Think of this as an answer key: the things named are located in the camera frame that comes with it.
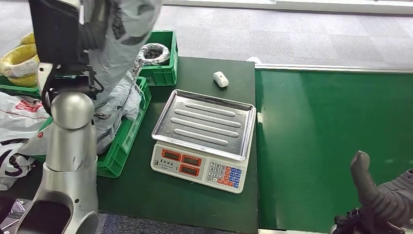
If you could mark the white round object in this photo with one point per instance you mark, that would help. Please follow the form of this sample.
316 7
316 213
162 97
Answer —
254 59

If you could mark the small white scanner device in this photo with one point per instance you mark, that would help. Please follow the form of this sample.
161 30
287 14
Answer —
220 79

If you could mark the green plastic crate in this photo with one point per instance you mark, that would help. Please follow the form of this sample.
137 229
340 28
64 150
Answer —
16 90
161 76
113 161

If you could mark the electronic scale with steel tray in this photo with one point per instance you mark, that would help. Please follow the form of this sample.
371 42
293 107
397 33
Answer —
205 129

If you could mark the silver conveyor side rail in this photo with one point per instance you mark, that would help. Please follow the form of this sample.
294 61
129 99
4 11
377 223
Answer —
322 68

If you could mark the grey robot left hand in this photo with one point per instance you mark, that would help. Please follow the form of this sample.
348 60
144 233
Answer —
95 29

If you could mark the white bag with red print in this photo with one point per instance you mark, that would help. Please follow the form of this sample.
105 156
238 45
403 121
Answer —
19 122

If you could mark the white bag with black print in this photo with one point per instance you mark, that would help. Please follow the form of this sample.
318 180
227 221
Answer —
13 174

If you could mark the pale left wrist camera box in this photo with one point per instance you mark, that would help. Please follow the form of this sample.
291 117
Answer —
43 74

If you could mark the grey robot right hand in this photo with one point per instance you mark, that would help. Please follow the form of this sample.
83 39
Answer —
380 200

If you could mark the dark green table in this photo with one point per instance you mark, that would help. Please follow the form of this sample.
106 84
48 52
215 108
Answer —
193 74

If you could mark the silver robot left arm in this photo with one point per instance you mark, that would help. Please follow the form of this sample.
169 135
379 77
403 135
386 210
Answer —
71 145

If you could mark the metal star-shaped frame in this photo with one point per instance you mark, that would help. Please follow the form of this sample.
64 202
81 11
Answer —
13 219

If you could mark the green conveyor belt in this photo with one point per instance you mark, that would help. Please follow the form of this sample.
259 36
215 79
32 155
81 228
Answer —
322 145

